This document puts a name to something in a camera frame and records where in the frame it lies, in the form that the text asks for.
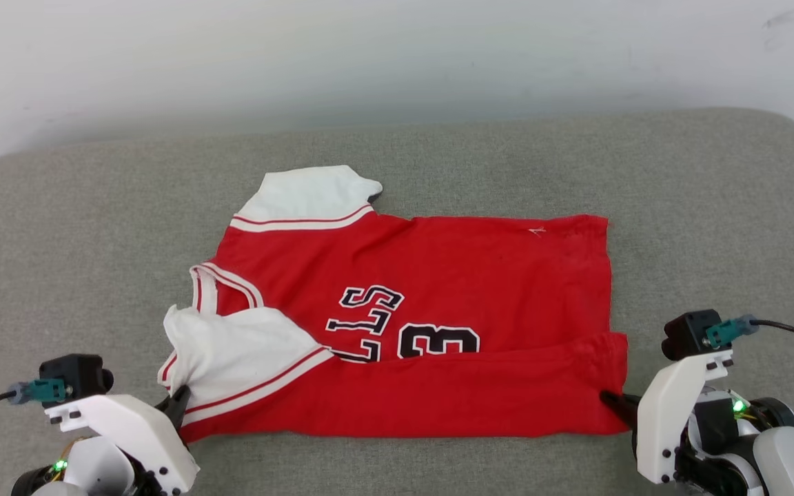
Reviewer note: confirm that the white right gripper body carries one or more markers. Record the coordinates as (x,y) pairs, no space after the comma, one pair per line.
(666,413)

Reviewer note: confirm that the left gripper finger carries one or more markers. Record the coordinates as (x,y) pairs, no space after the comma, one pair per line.
(178,408)

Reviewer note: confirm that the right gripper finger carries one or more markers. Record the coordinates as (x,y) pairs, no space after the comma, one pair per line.
(623,408)

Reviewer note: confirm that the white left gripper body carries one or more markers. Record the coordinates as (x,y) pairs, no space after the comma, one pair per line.
(138,430)

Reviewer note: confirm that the red and white jersey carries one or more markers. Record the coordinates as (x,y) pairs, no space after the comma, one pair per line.
(452,262)

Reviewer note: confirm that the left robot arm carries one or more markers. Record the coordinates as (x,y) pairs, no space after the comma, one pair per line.
(94,468)

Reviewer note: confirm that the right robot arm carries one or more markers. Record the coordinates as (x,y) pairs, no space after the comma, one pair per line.
(776,455)

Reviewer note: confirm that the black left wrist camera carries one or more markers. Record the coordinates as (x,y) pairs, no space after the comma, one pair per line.
(80,375)

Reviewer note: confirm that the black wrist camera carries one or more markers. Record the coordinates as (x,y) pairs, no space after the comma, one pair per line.
(688,334)
(80,375)

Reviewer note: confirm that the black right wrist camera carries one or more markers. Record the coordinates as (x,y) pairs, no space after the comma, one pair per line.
(688,334)

